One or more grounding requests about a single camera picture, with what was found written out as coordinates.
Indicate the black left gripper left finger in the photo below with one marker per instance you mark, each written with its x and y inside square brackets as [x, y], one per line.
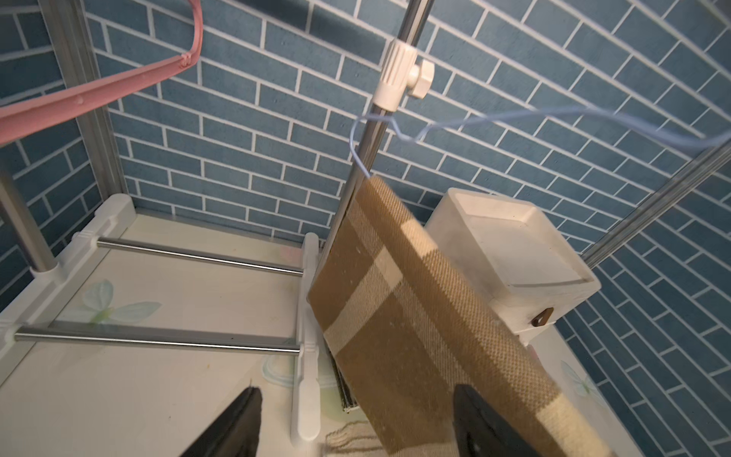
[235, 432]

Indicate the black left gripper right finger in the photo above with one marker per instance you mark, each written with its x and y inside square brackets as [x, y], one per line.
[481, 431]

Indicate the beige brown plaid scarf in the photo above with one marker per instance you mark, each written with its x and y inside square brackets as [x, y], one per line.
[406, 328]

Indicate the pink plastic hanger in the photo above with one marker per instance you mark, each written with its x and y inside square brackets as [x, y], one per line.
[28, 117]

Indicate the black hardcover book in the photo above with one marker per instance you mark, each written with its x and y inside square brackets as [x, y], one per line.
[348, 401]

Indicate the floral table mat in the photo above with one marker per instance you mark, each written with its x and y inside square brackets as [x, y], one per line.
[81, 400]

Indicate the white three-drawer storage box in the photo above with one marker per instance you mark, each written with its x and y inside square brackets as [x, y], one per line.
[514, 257]

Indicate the steel clothes rack white joints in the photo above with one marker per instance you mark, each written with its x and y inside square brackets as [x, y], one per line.
[33, 318]

